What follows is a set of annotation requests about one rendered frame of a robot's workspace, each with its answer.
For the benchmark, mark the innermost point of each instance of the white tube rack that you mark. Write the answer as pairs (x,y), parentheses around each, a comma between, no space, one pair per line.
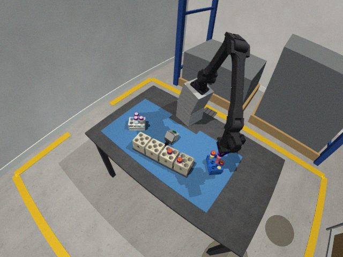
(132,124)

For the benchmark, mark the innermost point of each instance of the centrifuge tube with yellow liquid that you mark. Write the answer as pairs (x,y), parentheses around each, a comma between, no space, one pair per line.
(221,163)

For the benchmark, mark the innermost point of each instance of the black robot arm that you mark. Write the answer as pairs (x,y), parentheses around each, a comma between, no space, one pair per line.
(235,120)

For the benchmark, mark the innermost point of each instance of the cream block with round holes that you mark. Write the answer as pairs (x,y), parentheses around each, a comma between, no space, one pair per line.
(140,142)
(185,166)
(154,149)
(168,160)

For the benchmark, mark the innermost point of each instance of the blue flat mat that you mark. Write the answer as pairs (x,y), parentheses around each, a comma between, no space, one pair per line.
(199,187)

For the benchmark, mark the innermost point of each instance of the blue tube rack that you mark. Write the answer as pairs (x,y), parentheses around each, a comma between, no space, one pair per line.
(212,167)

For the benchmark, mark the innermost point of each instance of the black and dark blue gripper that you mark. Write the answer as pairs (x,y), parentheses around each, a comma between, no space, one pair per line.
(222,146)

